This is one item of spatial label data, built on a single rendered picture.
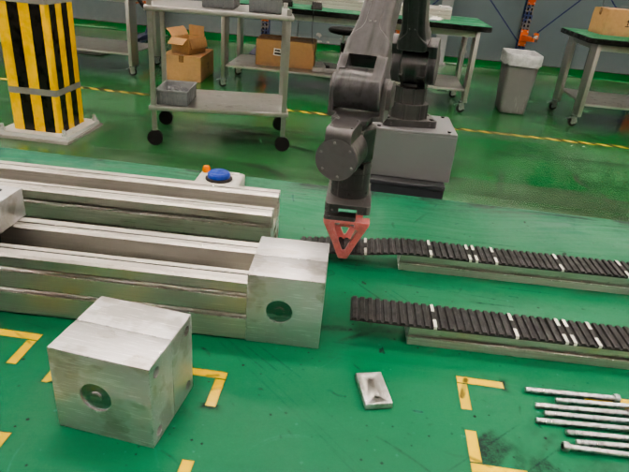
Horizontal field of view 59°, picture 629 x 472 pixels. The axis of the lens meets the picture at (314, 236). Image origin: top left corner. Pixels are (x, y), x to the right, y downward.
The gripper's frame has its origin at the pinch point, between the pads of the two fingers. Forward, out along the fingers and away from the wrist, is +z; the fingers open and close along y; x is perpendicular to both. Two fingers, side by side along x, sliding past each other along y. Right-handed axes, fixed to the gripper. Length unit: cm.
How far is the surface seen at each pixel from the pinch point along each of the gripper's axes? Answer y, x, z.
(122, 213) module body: 5.0, -33.4, -4.1
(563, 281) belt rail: 1.6, 34.3, 1.3
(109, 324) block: 36.0, -22.0, -7.5
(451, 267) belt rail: 1.0, 17.2, 1.3
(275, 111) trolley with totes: -285, -51, 55
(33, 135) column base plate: -253, -202, 76
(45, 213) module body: 5.1, -45.4, -2.8
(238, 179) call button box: -13.8, -19.8, -3.8
